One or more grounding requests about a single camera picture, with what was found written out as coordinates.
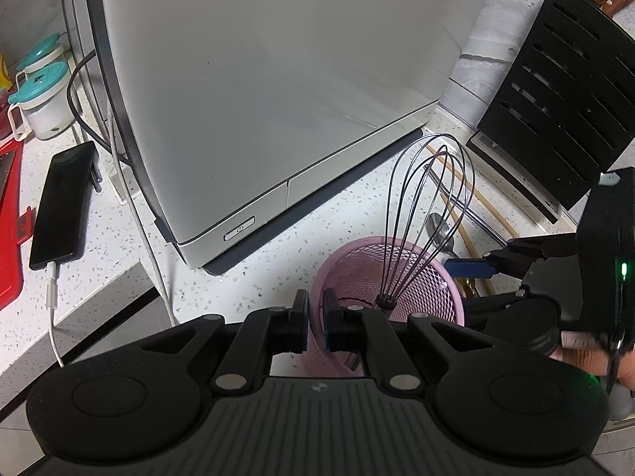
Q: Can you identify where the black knife block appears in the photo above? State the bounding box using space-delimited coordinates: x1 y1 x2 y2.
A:
466 0 635 225

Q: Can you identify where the wire whisk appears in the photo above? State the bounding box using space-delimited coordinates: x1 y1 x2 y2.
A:
375 134 478 321

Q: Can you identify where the white countertop appliance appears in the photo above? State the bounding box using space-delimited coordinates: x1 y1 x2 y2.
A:
58 0 497 275

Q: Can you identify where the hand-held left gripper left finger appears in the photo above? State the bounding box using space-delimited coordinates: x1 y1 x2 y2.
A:
131 290 310 394

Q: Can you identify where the white charging cable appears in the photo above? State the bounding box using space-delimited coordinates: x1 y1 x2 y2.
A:
46 104 177 369

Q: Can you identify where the black smartphone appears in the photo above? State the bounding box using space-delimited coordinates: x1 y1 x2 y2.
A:
29 141 98 271

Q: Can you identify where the white cup teal lid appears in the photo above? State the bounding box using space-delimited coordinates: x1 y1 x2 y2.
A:
7 61 76 141
15 34 68 76

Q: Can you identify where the pink mesh utensil holder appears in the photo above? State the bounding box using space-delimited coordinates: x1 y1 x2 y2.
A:
308 237 467 378

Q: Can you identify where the person's right hand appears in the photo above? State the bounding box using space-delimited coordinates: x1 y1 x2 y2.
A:
550 331 635 388

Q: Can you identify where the metal spoon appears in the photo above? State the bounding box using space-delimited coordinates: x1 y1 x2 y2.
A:
425 211 456 259

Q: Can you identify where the red tray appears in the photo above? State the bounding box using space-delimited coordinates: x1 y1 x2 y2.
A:
0 139 38 311

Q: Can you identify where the black power cable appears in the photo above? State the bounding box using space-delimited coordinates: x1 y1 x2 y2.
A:
66 50 136 170

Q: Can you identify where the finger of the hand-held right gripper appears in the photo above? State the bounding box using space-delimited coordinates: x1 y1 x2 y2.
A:
464 290 530 331
443 231 581 282

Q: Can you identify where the wooden chopstick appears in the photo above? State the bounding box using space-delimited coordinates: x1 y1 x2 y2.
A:
449 198 493 294
425 146 520 238

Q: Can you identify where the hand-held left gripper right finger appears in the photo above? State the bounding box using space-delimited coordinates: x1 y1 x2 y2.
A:
321 288 498 392

